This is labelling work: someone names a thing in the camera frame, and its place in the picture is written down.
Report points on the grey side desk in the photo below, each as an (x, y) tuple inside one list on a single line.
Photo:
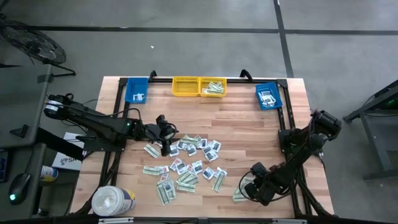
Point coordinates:
[(18, 93)]

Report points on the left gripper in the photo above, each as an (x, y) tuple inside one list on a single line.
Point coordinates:
[(155, 130)]

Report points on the white and yellow can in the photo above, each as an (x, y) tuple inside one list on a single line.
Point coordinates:
[(49, 173)]

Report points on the yellow plastic basket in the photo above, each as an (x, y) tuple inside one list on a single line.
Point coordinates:
[(205, 80), (185, 86)]

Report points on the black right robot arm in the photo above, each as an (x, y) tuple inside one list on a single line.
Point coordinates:
[(323, 123)]

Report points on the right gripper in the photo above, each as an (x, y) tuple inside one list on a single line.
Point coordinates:
[(265, 186)]

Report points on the silver metal bracket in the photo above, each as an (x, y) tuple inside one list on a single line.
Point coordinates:
[(115, 220), (289, 221)]

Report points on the computer case with green lights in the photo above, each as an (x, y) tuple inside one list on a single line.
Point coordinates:
[(391, 102)]

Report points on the white wipes canister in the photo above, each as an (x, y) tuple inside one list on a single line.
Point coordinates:
[(112, 200)]

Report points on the black metal equipment cart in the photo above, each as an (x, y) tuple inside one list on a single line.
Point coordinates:
[(363, 108)]

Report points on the black floor fan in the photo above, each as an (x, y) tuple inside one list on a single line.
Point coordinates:
[(34, 43)]

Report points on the white printed cardboard box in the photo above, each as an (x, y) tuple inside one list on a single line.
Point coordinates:
[(66, 157)]

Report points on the black computer mouse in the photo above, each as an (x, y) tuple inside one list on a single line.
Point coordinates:
[(19, 188)]

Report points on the green striped bandage packet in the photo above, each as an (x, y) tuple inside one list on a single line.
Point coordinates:
[(237, 196), (188, 178), (191, 140), (161, 196), (219, 181), (214, 89), (206, 91), (173, 193), (186, 187), (150, 170), (245, 181), (151, 151), (218, 85)]

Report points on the black keyboard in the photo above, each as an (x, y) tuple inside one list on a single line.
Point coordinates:
[(3, 165)]

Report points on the blue plastic basket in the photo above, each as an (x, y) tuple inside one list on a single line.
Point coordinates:
[(278, 104), (136, 85)]

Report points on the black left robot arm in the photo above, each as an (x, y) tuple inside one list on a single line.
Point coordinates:
[(93, 123)]

